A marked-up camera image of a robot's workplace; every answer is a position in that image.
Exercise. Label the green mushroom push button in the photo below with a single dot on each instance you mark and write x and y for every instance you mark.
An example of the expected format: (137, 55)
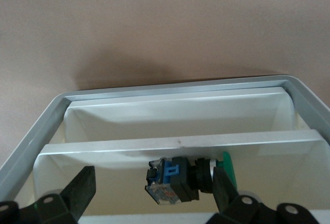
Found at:
(180, 180)

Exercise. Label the white drawer cabinet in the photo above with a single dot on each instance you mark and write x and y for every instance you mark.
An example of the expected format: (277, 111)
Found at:
(180, 89)

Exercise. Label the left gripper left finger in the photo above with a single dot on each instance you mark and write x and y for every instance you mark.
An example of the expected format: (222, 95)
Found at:
(77, 193)

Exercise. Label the white plastic drawer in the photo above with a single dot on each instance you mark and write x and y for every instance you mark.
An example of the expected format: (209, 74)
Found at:
(103, 146)
(180, 121)

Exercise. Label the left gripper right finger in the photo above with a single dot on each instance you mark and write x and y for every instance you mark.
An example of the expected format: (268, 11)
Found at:
(224, 195)

